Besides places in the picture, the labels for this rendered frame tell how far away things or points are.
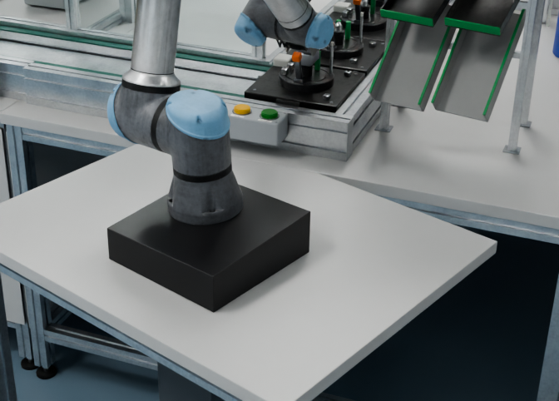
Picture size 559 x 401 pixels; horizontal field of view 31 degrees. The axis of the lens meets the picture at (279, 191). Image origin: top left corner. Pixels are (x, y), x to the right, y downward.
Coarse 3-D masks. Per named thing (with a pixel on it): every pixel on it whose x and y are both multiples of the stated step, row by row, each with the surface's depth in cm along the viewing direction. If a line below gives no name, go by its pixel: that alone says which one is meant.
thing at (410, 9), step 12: (396, 0) 236; (408, 0) 236; (420, 0) 235; (432, 0) 234; (444, 0) 230; (384, 12) 232; (396, 12) 231; (408, 12) 233; (420, 12) 232; (432, 12) 231; (420, 24) 230; (432, 24) 228
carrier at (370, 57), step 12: (360, 12) 273; (336, 24) 273; (348, 24) 277; (360, 24) 274; (336, 36) 274; (348, 36) 278; (360, 36) 276; (324, 48) 272; (336, 48) 272; (348, 48) 273; (360, 48) 273; (372, 48) 279; (384, 48) 279; (324, 60) 270; (336, 60) 270; (348, 60) 270; (360, 60) 270; (372, 60) 271
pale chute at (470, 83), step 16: (512, 16) 238; (464, 32) 240; (480, 32) 240; (512, 32) 237; (464, 48) 240; (480, 48) 238; (496, 48) 237; (512, 48) 233; (448, 64) 236; (464, 64) 238; (480, 64) 237; (496, 64) 235; (448, 80) 238; (464, 80) 237; (480, 80) 235; (496, 80) 230; (448, 96) 237; (464, 96) 235; (480, 96) 234; (496, 96) 232; (448, 112) 235; (464, 112) 234; (480, 112) 233
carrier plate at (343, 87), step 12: (276, 72) 261; (336, 72) 262; (360, 72) 262; (252, 84) 254; (264, 84) 254; (276, 84) 254; (336, 84) 255; (348, 84) 255; (252, 96) 250; (264, 96) 248; (276, 96) 248; (288, 96) 248; (300, 96) 248; (312, 96) 248; (336, 96) 248; (348, 96) 250; (312, 108) 245; (324, 108) 244; (336, 108) 243
